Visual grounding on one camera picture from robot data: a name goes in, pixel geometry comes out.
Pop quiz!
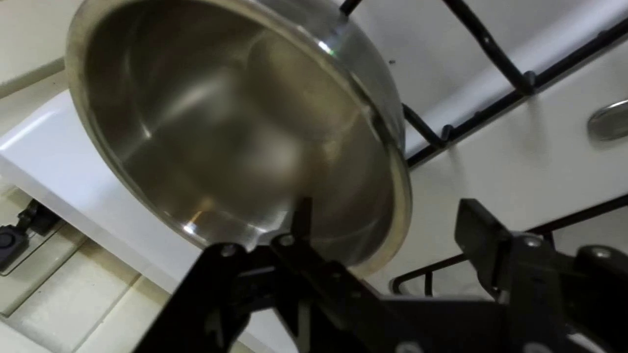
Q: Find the wall outlet with black plug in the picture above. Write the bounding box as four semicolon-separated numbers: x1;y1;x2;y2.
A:
0;197;66;274

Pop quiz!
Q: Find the white gas stove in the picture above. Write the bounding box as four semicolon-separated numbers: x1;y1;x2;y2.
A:
0;0;628;353

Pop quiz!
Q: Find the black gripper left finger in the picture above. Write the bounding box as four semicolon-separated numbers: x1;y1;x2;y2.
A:
134;193;395;353

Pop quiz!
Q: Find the silver metal bowl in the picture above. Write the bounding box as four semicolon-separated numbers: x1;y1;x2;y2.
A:
66;0;415;276

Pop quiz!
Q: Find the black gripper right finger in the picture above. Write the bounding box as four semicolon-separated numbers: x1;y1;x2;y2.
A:
454;195;628;353

